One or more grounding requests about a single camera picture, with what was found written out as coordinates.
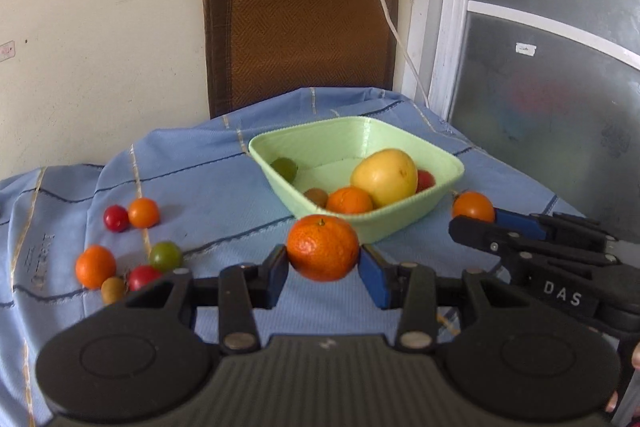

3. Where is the white power cable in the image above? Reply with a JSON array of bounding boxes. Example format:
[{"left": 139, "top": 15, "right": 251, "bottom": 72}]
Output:
[{"left": 342, "top": 0, "right": 432, "bottom": 108}]

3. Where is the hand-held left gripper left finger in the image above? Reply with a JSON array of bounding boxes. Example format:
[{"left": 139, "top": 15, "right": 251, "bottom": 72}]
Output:
[{"left": 125, "top": 245, "right": 291, "bottom": 355}]

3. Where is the person's right hand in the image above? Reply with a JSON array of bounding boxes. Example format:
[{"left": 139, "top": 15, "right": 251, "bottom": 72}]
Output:
[{"left": 604, "top": 341, "right": 640, "bottom": 414}]

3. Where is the light green square bowl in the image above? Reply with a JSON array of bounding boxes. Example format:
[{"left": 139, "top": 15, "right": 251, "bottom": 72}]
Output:
[{"left": 248, "top": 116, "right": 465, "bottom": 245}]

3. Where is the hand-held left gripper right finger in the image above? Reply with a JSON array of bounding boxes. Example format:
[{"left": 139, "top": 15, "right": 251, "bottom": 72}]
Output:
[{"left": 359, "top": 244, "right": 531, "bottom": 352}]

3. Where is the white door frame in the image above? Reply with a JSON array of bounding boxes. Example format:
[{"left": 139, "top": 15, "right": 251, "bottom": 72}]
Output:
[{"left": 400, "top": 0, "right": 640, "bottom": 124}]

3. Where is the blue checked tablecloth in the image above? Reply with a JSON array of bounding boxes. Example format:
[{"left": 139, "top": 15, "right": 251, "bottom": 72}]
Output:
[{"left": 0, "top": 87, "right": 621, "bottom": 427}]

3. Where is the brown woven chair back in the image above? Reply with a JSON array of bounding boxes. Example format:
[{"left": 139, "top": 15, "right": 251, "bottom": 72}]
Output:
[{"left": 202, "top": 0, "right": 400, "bottom": 118}]

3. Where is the large orange mandarin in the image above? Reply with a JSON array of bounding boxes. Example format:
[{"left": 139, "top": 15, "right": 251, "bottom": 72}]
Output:
[{"left": 286, "top": 214, "right": 361, "bottom": 283}]

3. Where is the orange cherry tomato with stem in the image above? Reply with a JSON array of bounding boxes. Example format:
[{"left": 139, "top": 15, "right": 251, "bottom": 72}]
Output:
[{"left": 451, "top": 190, "right": 496, "bottom": 224}]

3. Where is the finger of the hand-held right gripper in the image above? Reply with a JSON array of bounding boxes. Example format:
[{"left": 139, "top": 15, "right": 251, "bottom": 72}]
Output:
[
  {"left": 494, "top": 208, "right": 621, "bottom": 258},
  {"left": 448, "top": 215, "right": 619, "bottom": 275}
]

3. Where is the yellow apple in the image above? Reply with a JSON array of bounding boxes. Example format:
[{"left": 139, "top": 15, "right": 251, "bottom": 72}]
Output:
[{"left": 350, "top": 148, "right": 419, "bottom": 208}]

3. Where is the green cherry tomato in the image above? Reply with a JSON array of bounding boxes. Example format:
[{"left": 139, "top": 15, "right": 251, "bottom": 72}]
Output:
[
  {"left": 149, "top": 241, "right": 184, "bottom": 273},
  {"left": 270, "top": 157, "right": 299, "bottom": 182}
]

